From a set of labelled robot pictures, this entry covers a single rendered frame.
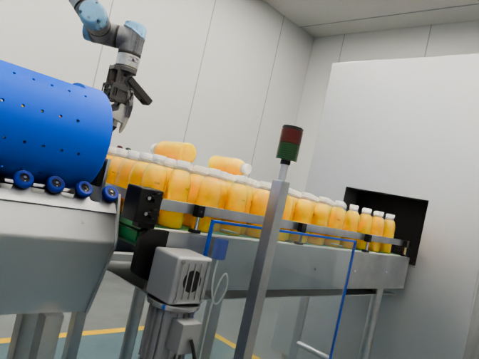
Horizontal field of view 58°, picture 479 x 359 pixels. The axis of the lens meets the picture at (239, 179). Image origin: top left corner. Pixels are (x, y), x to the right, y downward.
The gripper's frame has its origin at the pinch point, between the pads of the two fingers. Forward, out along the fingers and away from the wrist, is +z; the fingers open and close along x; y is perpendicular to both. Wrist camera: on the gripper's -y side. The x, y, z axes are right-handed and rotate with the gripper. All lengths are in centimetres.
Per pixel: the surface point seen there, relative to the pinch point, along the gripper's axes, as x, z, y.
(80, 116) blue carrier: 29.6, 2.0, 26.5
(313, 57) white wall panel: -254, -194, -403
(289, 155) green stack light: 55, -1, -24
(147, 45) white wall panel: -255, -109, -147
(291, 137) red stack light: 54, -7, -23
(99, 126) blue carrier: 29.9, 3.1, 21.3
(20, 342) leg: 11, 66, 21
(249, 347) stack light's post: 54, 54, -26
